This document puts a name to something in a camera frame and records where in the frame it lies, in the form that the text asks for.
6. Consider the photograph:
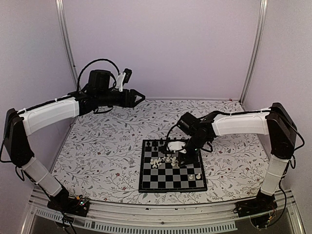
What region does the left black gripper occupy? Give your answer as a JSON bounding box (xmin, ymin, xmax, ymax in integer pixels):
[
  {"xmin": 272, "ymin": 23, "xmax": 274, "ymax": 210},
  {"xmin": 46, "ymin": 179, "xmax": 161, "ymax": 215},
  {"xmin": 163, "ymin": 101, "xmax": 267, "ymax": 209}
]
[{"xmin": 97, "ymin": 89, "xmax": 146, "ymax": 108}]

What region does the black white chess board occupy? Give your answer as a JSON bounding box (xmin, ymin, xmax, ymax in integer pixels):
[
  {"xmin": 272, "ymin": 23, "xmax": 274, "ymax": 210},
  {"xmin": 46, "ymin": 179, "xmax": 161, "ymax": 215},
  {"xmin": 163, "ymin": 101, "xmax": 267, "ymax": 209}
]
[{"xmin": 138, "ymin": 150, "xmax": 208, "ymax": 193}]

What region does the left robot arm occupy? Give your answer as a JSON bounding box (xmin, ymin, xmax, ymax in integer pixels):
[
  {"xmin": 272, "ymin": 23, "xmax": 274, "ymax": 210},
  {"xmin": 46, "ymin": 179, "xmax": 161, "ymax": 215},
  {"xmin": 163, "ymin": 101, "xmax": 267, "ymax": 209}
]
[{"xmin": 0, "ymin": 68, "xmax": 145, "ymax": 212}]

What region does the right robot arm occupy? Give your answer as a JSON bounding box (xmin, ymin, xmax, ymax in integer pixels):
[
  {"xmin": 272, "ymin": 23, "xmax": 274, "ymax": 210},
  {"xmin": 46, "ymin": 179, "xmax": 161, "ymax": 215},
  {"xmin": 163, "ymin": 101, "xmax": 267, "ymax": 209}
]
[{"xmin": 177, "ymin": 102, "xmax": 301, "ymax": 213}]

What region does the black pieces row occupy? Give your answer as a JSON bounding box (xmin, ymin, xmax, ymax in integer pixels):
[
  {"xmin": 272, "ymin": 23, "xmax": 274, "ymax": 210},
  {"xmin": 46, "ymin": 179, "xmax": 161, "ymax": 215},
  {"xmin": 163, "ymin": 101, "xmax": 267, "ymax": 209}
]
[{"xmin": 142, "ymin": 138, "xmax": 188, "ymax": 152}]

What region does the white pieces pile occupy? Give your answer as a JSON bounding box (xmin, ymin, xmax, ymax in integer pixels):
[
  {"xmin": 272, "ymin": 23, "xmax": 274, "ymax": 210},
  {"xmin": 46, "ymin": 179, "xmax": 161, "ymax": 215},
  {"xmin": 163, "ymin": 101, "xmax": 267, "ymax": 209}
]
[{"xmin": 150, "ymin": 156, "xmax": 178, "ymax": 169}]

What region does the floral patterned table mat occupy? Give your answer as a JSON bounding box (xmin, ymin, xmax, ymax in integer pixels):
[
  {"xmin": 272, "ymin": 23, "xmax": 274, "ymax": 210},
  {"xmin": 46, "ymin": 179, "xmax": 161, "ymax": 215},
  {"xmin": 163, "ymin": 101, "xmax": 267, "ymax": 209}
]
[{"xmin": 52, "ymin": 100, "xmax": 269, "ymax": 205}]

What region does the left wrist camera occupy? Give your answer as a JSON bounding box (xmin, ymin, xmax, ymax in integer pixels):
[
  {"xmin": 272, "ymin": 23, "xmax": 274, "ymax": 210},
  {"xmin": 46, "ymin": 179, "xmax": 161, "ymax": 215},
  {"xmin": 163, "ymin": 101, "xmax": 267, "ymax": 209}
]
[{"xmin": 116, "ymin": 68, "xmax": 132, "ymax": 92}]

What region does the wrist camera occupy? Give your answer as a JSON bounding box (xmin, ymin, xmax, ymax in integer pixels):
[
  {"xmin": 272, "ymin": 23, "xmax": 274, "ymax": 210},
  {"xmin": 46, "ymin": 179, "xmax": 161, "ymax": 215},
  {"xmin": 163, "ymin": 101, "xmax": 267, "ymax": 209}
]
[
  {"xmin": 116, "ymin": 68, "xmax": 132, "ymax": 92},
  {"xmin": 167, "ymin": 141, "xmax": 187, "ymax": 154}
]

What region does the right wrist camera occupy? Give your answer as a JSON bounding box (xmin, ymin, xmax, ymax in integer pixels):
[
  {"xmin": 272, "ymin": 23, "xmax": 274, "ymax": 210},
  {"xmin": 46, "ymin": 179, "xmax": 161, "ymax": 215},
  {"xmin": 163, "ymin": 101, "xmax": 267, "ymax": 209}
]
[{"xmin": 167, "ymin": 141, "xmax": 187, "ymax": 154}]

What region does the front aluminium rail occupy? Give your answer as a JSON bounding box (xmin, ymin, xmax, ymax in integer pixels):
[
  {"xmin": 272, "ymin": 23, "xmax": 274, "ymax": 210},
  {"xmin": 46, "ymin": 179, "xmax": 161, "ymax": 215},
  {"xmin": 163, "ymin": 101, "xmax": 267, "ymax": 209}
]
[{"xmin": 21, "ymin": 189, "xmax": 308, "ymax": 234}]

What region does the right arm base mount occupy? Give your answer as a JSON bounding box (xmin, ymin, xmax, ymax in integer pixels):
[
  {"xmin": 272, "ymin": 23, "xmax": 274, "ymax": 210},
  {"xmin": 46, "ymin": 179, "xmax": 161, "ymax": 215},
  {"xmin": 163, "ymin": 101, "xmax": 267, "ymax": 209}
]
[{"xmin": 233, "ymin": 193, "xmax": 277, "ymax": 217}]

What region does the left aluminium frame post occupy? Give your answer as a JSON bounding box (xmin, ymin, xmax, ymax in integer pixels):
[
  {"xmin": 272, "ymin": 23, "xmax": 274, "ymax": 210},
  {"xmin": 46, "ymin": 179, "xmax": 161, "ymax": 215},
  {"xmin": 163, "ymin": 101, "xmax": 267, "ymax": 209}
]
[{"xmin": 55, "ymin": 0, "xmax": 80, "ymax": 90}]

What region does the aluminium frame post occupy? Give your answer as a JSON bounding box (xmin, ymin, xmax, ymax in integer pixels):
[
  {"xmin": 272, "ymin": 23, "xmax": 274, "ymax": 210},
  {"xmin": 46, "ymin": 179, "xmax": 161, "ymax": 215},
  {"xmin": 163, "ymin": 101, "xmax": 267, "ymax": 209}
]
[
  {"xmin": 55, "ymin": 0, "xmax": 80, "ymax": 90},
  {"xmin": 239, "ymin": 0, "xmax": 268, "ymax": 104}
]

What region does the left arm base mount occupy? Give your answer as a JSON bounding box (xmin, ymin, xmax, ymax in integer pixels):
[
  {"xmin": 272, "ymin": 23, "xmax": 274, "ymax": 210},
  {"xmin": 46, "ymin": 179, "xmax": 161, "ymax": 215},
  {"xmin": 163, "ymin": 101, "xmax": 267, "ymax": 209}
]
[{"xmin": 47, "ymin": 194, "xmax": 90, "ymax": 217}]

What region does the right aluminium frame post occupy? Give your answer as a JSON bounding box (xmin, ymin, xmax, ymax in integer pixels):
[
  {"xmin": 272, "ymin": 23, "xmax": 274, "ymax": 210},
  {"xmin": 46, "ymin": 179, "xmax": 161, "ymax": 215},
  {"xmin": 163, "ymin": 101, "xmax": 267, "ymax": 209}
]
[{"xmin": 239, "ymin": 0, "xmax": 268, "ymax": 104}]

